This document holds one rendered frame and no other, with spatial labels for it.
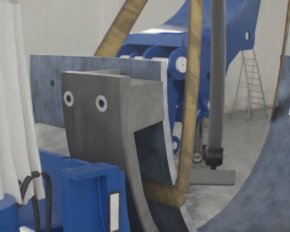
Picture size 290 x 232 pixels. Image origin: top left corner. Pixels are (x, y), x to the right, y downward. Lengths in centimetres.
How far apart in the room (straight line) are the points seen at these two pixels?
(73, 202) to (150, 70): 49
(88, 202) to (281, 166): 211
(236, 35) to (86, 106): 393
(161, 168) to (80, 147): 27
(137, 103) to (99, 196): 29
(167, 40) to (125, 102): 337
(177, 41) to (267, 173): 182
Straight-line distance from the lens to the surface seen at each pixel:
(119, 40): 232
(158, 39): 508
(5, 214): 151
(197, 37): 206
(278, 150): 363
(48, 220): 171
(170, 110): 480
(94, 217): 164
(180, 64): 481
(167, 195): 191
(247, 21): 578
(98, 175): 157
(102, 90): 169
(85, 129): 178
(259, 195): 345
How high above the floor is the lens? 248
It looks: 8 degrees down
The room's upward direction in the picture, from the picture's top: 2 degrees clockwise
